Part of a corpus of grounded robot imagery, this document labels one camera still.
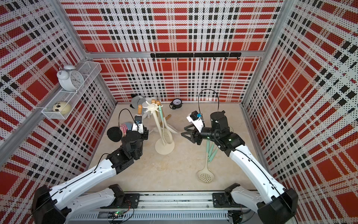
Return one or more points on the small doll black hat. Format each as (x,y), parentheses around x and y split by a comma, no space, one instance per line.
(115,134)

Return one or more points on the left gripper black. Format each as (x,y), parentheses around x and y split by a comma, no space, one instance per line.
(146,134)

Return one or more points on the white alarm clock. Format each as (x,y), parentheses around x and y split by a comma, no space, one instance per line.
(70,79)

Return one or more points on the white wire shelf basket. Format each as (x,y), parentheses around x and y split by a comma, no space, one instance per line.
(89,70)

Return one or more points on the grey white plush toy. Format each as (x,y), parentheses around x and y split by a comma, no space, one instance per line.
(137,100)

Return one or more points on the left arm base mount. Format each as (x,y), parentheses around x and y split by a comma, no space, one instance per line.
(128,200)

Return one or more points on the small black alarm clock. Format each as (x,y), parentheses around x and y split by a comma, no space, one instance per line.
(176,104)

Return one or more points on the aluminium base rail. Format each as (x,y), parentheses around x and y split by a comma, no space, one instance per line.
(168,206)

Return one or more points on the cream round face ball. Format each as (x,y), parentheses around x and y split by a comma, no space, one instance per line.
(62,107)

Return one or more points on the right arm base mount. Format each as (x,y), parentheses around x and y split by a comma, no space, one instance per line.
(221,200)

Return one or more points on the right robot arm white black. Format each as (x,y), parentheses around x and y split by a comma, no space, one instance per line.
(274,203)

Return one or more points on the black wall hook rail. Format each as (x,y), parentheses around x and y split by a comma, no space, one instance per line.
(196,55)

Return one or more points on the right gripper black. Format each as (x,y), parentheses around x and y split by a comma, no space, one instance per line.
(196,135)

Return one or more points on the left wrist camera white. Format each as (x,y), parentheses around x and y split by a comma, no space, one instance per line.
(137,124)

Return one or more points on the cream utensil rack stand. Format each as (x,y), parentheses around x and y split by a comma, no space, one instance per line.
(161,147)

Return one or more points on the slotted spoon wooden handle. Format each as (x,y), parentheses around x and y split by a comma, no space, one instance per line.
(155,129)

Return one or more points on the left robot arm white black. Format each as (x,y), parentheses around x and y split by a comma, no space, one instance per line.
(60,203)

